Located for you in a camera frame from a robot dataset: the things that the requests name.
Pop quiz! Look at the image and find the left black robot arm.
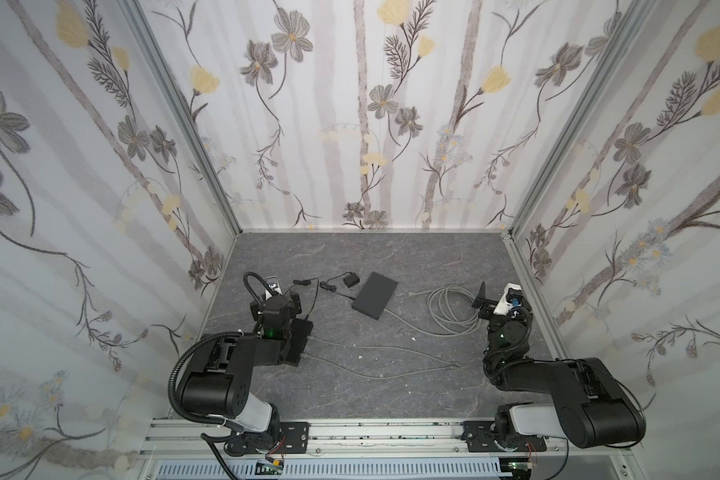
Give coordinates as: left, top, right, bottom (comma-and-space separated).
167, 272, 313, 462

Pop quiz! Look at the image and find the black ribbed network switch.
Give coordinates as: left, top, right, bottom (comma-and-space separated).
283, 319, 314, 367

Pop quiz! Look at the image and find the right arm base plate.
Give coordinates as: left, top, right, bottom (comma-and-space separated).
460, 420, 547, 453

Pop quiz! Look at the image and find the black power adapter with cable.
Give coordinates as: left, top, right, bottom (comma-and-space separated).
317, 271, 361, 301

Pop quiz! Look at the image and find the white slotted cable duct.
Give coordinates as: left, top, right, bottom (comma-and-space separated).
155, 458, 505, 480

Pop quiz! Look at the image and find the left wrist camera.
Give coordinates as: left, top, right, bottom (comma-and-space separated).
264, 276, 283, 295

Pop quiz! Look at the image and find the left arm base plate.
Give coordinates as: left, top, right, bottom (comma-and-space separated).
223, 422, 311, 457

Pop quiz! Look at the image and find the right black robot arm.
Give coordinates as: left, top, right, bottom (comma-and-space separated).
472, 283, 647, 450

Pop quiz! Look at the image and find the black power adapter with plug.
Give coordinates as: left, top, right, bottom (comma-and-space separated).
292, 277, 322, 322

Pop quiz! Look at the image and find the aluminium mounting rail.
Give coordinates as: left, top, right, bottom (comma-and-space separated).
137, 418, 633, 462

